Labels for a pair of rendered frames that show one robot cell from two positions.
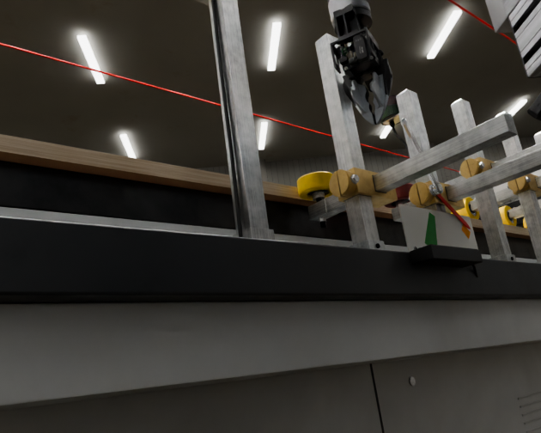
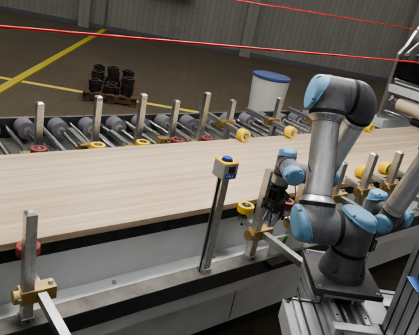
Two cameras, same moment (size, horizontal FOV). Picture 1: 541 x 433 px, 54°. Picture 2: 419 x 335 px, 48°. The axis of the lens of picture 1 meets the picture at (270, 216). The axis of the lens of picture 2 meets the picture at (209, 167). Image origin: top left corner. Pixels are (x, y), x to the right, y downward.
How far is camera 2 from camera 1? 166 cm
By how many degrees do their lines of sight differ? 40
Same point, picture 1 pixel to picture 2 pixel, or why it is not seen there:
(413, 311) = not seen: hidden behind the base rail
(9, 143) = (129, 224)
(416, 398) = not seen: hidden behind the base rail
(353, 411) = not seen: hidden behind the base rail
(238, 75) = (217, 215)
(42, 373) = (136, 318)
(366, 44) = (276, 206)
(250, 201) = (206, 261)
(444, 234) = (288, 242)
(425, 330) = (261, 276)
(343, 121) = (260, 212)
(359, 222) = (249, 248)
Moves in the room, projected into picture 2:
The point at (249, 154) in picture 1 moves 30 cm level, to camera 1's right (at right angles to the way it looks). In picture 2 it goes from (211, 244) to (282, 260)
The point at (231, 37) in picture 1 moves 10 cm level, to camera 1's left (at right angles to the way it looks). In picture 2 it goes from (220, 201) to (195, 195)
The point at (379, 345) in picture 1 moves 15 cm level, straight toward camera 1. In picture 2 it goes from (239, 286) to (231, 305)
